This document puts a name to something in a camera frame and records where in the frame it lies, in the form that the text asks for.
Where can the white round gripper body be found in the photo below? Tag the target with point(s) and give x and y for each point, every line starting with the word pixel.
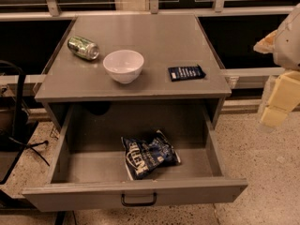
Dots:
pixel 289 46

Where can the metal window railing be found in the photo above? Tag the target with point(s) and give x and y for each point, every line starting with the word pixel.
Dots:
pixel 61 9

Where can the blue kettle chip bag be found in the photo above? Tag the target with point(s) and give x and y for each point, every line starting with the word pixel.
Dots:
pixel 142 157

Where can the dark blue snack bar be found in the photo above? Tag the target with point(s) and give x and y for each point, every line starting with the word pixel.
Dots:
pixel 178 74

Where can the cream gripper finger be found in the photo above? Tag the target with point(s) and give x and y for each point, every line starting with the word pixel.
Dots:
pixel 266 45
pixel 284 98

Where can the white ceramic bowl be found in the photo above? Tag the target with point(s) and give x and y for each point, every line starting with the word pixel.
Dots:
pixel 124 66

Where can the green soda can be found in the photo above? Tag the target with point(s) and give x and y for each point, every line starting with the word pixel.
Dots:
pixel 83 47

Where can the black drawer handle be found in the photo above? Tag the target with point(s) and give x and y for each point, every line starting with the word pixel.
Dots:
pixel 138 200

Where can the grey cabinet with counter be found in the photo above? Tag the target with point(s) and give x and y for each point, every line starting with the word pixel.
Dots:
pixel 163 40

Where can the open grey top drawer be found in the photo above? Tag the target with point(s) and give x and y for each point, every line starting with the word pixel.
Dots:
pixel 88 167

